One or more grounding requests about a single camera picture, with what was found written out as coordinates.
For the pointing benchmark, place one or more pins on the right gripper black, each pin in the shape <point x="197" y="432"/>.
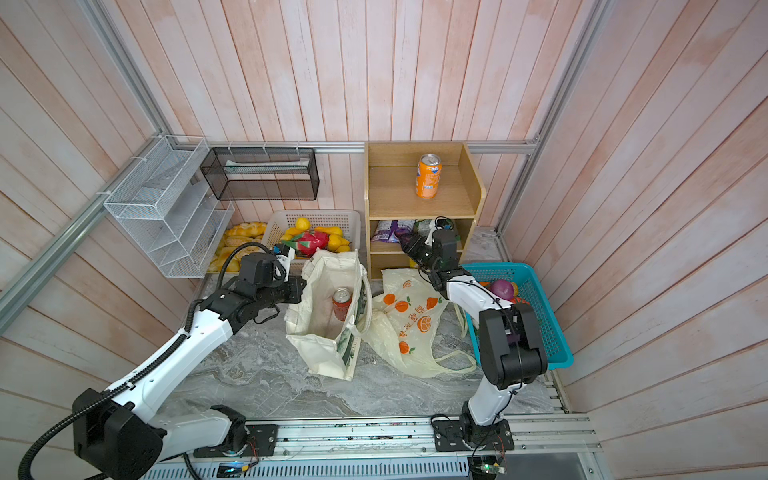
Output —
<point x="414" y="245"/>

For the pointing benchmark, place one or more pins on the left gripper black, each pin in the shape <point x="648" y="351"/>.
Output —
<point x="296" y="288"/>

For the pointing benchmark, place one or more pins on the purple snack packet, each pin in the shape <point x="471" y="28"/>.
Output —
<point x="393" y="231"/>

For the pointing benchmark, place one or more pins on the yellow plastic bag orange print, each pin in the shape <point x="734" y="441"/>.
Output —
<point x="404" y="324"/>

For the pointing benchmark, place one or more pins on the cream canvas tote bag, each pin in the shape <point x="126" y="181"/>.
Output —
<point x="328" y="346"/>

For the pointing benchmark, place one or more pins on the red soda can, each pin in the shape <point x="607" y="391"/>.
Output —
<point x="341" y="302"/>

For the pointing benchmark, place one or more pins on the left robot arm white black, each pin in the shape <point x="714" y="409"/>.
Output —
<point x="116" y="430"/>

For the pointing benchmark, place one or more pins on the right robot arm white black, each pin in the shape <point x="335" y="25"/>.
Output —
<point x="512" y="352"/>

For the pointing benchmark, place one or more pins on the green snack packet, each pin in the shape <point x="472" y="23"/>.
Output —
<point x="423" y="227"/>

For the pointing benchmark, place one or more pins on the tray of yellow breads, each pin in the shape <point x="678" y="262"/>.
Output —
<point x="232" y="238"/>

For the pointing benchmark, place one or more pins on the pink dragon fruit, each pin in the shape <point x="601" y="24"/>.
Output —
<point x="307" y="243"/>

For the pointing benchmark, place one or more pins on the wooden shelf unit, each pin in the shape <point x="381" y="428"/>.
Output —
<point x="390" y="186"/>

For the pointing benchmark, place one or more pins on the yellow lemon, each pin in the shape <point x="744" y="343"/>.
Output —
<point x="302" y="224"/>

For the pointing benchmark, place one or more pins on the purple onion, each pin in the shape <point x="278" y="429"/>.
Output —
<point x="504" y="289"/>

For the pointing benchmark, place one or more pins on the orange soda can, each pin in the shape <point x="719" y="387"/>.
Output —
<point x="429" y="169"/>

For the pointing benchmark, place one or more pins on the white plastic fruit basket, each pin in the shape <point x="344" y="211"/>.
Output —
<point x="343" y="223"/>

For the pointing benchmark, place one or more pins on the teal plastic basket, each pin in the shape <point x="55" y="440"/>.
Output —
<point x="530" y="290"/>

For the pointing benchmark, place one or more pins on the black mesh basket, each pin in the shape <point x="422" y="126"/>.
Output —
<point x="262" y="173"/>

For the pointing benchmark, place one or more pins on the white wire rack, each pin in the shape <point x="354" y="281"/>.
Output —
<point x="168" y="208"/>

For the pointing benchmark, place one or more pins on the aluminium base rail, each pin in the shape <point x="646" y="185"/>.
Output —
<point x="539" y="446"/>

